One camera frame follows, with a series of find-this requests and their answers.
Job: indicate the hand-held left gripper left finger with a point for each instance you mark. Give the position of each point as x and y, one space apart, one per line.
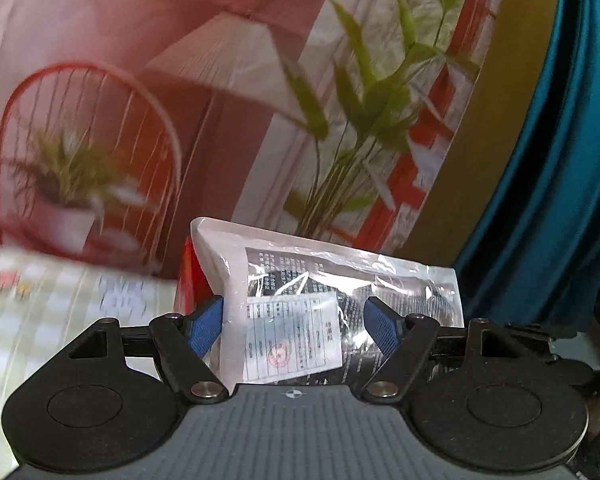
206 327

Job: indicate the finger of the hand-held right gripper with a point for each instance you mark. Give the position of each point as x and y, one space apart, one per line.
565 365

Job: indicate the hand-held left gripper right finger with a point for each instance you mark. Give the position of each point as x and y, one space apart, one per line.
380 325

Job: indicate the red strawberry cardboard box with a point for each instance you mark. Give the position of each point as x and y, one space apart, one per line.
187 280

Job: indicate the clear plastic packet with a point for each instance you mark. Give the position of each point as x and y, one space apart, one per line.
280 270

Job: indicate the green checkered tablecloth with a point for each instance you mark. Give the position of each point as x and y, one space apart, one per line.
30 310

